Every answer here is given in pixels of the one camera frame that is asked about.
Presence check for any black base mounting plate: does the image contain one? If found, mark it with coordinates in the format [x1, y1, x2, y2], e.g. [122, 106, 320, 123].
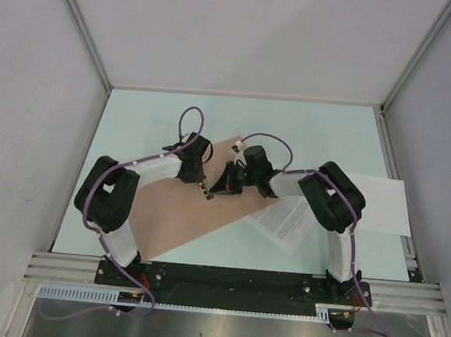
[95, 257, 372, 307]

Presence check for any aluminium corner post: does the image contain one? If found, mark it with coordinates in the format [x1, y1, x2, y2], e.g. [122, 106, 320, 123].
[379, 0, 451, 113]
[63, 0, 112, 95]

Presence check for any blank white paper sheet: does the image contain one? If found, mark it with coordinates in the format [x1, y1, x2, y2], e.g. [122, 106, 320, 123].
[347, 174, 396, 234]

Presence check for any aluminium right side rail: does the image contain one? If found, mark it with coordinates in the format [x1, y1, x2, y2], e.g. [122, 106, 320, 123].
[373, 107, 424, 283]

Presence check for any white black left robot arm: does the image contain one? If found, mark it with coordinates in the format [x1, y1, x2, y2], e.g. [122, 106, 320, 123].
[73, 132, 213, 286]

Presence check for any printed text paper sheet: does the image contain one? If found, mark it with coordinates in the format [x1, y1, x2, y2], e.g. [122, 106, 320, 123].
[244, 196, 316, 255]

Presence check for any aluminium left corner post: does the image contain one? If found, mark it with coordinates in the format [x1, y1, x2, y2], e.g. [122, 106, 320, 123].
[63, 0, 112, 95]

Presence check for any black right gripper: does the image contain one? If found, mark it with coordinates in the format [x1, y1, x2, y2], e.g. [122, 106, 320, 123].
[210, 159, 260, 198]

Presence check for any metal folder clip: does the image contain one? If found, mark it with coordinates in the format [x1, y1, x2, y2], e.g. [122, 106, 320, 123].
[197, 177, 214, 200]

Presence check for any slotted grey cable duct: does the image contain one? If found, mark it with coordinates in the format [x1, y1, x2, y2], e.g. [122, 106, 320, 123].
[38, 284, 329, 324]

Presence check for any aluminium right corner post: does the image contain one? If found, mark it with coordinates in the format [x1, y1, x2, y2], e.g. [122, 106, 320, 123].
[379, 0, 451, 113]

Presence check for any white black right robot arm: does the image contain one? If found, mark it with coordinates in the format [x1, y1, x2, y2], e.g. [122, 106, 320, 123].
[210, 145, 367, 304]

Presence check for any aluminium front frame rail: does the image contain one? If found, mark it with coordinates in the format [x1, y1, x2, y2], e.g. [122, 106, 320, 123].
[24, 252, 447, 317]

